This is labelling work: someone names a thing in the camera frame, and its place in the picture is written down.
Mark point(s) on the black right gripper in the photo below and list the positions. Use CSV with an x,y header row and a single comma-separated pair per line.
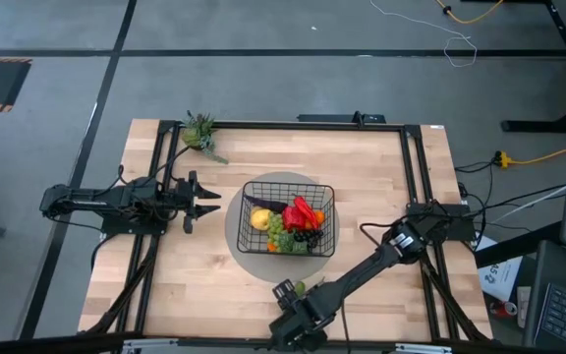
x,y
298,327

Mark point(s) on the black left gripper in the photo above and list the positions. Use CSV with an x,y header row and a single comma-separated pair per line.
x,y
189,201

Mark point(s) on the yellow fruit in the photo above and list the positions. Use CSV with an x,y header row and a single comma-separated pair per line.
x,y
261,219

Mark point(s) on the dark purple eggplant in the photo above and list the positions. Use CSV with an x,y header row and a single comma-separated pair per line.
x,y
268,203

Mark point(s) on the green grape bunch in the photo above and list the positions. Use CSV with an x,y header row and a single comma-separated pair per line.
x,y
276,227

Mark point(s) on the orange carrot bunch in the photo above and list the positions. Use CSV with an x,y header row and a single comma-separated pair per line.
x,y
271,247

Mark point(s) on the dark green veined leafy vegetable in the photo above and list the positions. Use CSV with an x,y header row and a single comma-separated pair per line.
x,y
293,244

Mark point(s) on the red bell pepper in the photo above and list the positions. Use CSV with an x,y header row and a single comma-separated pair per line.
x,y
290,218

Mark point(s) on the dark purple grape bunch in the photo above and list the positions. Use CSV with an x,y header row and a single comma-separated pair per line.
x,y
312,237

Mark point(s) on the long red chili pepper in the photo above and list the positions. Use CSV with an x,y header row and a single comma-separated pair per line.
x,y
305,207

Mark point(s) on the small orange tangerine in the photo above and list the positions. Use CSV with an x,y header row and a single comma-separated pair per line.
x,y
320,217

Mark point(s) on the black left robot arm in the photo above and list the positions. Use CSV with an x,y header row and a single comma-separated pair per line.
x,y
91,199

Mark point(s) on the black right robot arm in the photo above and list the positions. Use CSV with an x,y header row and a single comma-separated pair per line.
x,y
361,270

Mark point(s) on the round grey mat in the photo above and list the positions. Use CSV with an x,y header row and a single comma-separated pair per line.
x,y
283,269

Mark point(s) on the succulent plant in dark pot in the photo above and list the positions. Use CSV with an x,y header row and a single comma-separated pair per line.
x,y
198,133

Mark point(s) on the flat black box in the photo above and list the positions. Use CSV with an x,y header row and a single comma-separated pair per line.
x,y
332,118

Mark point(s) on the red drink can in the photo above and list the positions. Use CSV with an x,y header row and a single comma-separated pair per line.
x,y
504,309

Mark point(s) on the white printed paper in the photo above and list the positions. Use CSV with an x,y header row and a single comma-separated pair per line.
x,y
504,280

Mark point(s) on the black desk leg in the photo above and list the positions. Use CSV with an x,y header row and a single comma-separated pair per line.
x,y
548,125

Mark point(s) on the black aluminium table frame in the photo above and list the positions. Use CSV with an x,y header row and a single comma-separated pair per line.
x,y
312,126

